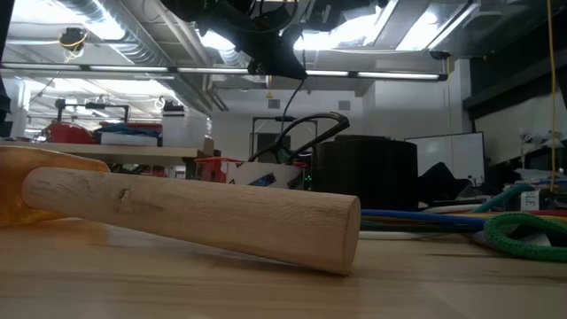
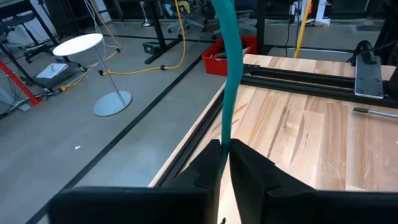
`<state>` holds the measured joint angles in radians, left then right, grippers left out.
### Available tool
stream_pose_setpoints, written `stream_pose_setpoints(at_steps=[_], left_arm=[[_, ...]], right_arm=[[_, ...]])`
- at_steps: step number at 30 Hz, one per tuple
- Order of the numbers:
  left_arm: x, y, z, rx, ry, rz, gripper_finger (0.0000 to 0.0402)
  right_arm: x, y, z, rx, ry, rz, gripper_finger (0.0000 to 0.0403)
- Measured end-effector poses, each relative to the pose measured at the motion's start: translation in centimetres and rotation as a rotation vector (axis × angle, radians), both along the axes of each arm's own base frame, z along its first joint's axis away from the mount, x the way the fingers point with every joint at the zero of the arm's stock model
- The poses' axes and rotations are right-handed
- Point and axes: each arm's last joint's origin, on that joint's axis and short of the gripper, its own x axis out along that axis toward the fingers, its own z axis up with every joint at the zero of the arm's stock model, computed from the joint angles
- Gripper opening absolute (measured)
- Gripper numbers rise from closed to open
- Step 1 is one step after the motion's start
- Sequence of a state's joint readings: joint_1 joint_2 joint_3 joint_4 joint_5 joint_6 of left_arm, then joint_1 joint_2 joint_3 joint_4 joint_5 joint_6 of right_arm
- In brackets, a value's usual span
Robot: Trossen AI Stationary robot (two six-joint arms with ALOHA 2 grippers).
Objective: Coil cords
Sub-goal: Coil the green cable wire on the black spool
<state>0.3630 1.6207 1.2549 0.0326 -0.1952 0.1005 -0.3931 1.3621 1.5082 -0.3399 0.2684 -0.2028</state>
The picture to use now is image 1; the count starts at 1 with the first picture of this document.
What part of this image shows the blue fabric bundle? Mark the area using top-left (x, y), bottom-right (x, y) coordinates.
top-left (94, 122), bottom-right (161, 137)

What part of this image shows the grey duct tape roll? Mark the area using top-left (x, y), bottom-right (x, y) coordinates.
top-left (311, 134), bottom-right (420, 212)

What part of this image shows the LED strip light bar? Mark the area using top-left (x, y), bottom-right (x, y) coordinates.
top-left (0, 63), bottom-right (449, 83)

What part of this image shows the green braided cord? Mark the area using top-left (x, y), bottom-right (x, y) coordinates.
top-left (481, 211), bottom-right (567, 263)

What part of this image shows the white flat box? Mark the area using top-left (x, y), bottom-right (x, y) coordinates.
top-left (99, 131), bottom-right (159, 148)

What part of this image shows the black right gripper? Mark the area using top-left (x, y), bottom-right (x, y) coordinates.
top-left (307, 0), bottom-right (395, 32)

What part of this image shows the white plastic jug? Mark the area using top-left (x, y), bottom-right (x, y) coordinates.
top-left (160, 104), bottom-right (210, 150)

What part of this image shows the multicoloured jumper wire bundle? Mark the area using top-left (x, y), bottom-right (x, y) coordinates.
top-left (359, 183), bottom-right (567, 235)

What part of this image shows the yellow hanging cable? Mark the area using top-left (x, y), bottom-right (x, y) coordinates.
top-left (546, 0), bottom-right (558, 192)

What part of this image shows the orange head wooden mallet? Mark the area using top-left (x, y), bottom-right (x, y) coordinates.
top-left (0, 144), bottom-right (362, 277)

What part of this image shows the yellow ceiling cord reel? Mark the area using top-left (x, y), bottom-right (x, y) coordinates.
top-left (58, 26), bottom-right (90, 64)

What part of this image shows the black looped cable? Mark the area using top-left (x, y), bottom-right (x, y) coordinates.
top-left (245, 111), bottom-right (352, 164)

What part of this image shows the teal green cord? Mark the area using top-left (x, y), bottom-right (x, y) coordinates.
top-left (281, 49), bottom-right (307, 121)

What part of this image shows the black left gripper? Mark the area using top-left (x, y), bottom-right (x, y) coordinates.
top-left (194, 0), bottom-right (308, 81)

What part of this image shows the white board panel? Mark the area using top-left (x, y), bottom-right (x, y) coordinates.
top-left (405, 131), bottom-right (486, 187)

